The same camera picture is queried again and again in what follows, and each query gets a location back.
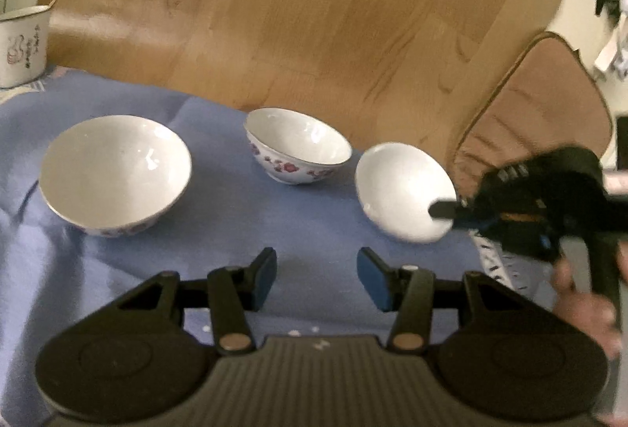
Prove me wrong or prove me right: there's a small white floral bowl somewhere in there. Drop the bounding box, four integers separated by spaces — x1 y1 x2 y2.
244 108 353 186

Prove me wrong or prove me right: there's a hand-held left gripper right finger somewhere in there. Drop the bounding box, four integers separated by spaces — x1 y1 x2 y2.
356 247 522 352

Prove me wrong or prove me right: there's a white plate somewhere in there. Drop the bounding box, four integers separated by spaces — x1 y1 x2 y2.
354 142 458 244

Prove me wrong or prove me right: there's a white cloth item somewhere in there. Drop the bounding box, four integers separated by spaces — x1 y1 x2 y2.
593 0 628 80

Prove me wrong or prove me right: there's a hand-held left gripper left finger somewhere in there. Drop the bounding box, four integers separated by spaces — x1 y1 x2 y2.
115 247 278 355

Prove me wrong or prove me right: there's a brown seat cushion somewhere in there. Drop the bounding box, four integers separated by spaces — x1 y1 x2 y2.
444 31 614 271

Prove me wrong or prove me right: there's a blue printed bed sheet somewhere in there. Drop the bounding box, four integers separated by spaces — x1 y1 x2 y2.
0 63 560 361

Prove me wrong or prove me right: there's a large white floral bowl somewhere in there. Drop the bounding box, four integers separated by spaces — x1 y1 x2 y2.
39 114 192 237

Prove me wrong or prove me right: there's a person's right hand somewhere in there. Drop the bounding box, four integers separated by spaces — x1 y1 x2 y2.
549 241 628 359

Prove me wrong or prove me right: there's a white enamel mug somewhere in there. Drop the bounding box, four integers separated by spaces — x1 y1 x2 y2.
0 5 53 89

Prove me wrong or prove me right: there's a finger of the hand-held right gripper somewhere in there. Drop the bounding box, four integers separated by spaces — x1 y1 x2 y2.
428 197 462 220

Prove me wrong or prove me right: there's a wooden headboard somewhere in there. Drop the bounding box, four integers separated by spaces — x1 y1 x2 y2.
38 0 581 173

